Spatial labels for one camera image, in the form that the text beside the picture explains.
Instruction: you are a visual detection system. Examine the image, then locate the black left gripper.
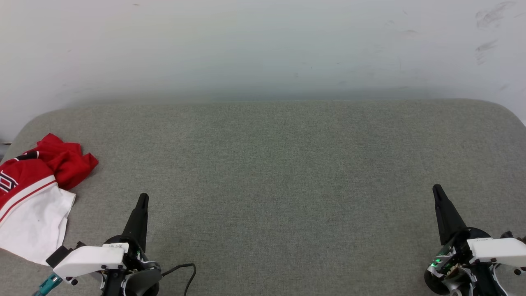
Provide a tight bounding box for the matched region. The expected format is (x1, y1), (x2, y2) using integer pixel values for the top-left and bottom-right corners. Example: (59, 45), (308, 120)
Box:
(105, 193), (161, 273)

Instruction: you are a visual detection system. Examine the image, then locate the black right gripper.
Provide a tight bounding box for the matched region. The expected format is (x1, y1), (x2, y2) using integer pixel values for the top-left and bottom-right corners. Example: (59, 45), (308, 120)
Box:
(424, 184), (493, 296)

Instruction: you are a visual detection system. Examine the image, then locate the thin black cable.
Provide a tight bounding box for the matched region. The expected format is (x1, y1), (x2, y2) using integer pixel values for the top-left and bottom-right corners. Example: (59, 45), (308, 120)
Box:
(161, 263), (197, 296)

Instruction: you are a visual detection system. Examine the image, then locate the red and white basketball jersey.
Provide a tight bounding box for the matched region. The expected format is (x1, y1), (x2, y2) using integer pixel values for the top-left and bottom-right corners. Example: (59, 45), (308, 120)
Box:
(0, 133), (99, 266)

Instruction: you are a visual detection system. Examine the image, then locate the teal left cable connector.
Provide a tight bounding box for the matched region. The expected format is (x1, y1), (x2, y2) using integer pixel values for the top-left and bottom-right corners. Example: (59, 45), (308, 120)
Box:
(33, 274), (63, 296)

